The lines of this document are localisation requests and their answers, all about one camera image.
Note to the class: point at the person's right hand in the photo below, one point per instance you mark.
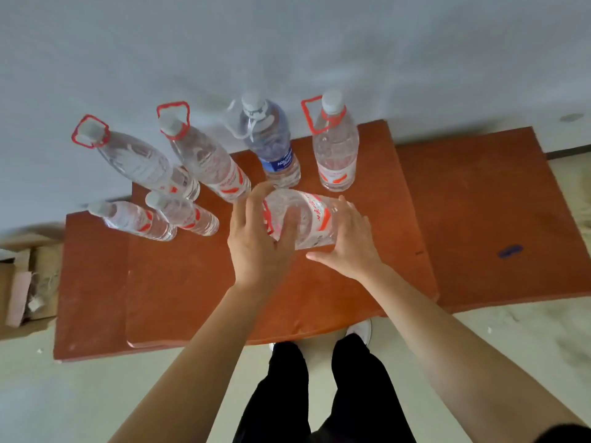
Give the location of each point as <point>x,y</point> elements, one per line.
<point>353,249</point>

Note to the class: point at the brown cardboard box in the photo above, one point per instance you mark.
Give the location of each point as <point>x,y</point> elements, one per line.
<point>44,281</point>

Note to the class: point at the person's black trousers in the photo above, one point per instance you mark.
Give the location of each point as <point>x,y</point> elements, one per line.
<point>360,396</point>

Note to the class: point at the person's left middle finger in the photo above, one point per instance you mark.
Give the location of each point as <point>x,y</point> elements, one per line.
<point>238,212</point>

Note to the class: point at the small clear red-label bottle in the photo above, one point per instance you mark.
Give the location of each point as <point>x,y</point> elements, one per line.
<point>184,214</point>
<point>134,221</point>

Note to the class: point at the large blue-label water bottle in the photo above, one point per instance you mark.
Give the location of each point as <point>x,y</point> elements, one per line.
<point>272,142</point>

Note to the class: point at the clear red-label water bottle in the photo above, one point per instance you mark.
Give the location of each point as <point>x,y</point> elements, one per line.
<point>311,216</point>

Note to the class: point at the person's left hand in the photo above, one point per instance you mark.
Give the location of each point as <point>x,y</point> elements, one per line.
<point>254,253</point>

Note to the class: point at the black sleeve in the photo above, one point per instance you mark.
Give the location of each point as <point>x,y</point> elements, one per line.
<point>565,434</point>

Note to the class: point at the person's right forearm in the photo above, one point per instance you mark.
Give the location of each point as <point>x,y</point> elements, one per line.
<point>452,359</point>

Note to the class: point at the pinkish cardboard piece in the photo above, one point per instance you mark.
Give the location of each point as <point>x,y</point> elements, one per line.
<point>18,299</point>

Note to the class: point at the person's left thumb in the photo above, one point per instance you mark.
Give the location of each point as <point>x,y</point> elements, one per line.
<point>290,228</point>

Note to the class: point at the person's left forearm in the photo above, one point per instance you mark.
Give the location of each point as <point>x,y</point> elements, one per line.
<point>194,369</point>

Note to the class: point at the person's right thumb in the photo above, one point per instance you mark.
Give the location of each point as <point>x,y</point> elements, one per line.
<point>323,256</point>

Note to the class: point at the blue sticker mark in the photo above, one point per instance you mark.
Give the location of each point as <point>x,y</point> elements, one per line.
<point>510,251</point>

